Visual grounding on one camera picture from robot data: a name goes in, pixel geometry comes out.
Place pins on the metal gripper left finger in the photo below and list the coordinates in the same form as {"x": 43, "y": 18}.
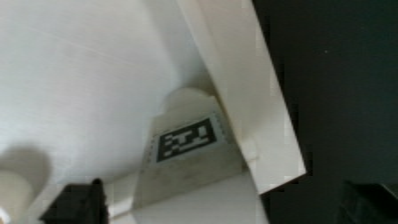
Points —
{"x": 78, "y": 206}

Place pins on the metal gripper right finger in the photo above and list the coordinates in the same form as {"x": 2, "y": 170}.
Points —
{"x": 368, "y": 205}

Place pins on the white table leg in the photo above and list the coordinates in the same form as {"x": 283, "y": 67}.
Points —
{"x": 192, "y": 156}

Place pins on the white square table top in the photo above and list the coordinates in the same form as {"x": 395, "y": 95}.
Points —
{"x": 98, "y": 55}

